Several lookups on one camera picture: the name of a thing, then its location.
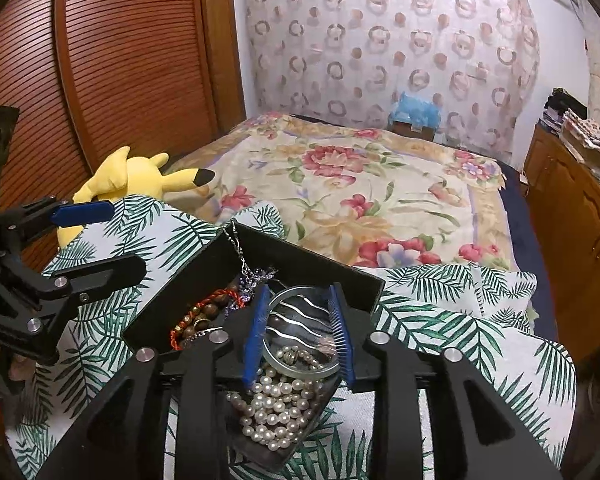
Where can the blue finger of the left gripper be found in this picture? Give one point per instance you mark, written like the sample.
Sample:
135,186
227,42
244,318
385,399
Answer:
96,280
83,214

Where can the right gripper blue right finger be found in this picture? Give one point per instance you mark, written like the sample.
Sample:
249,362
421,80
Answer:
340,332

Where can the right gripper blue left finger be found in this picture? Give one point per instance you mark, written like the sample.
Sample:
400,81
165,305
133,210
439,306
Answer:
259,309

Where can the black jewelry box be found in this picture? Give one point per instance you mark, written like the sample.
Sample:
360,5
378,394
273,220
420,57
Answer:
213,267

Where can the person's left hand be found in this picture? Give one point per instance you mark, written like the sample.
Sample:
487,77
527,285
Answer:
15,367

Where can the yellow Pikachu plush toy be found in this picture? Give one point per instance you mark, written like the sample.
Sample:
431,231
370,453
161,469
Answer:
120,175

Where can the brown louvered wardrobe door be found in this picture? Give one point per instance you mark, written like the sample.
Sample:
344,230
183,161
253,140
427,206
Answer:
90,76

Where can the floral bed cover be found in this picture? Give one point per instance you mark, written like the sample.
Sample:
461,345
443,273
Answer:
364,197

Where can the blue plush toy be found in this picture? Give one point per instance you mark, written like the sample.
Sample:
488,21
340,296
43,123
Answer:
415,112

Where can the wooden sideboard cabinet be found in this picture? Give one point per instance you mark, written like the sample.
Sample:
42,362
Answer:
564,203

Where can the circle patterned curtain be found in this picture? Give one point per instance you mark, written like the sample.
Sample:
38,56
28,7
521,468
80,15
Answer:
350,63

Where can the stack of folded clothes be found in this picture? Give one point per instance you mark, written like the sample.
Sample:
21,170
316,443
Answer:
566,117

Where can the beige side curtain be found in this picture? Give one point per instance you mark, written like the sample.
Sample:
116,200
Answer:
591,25

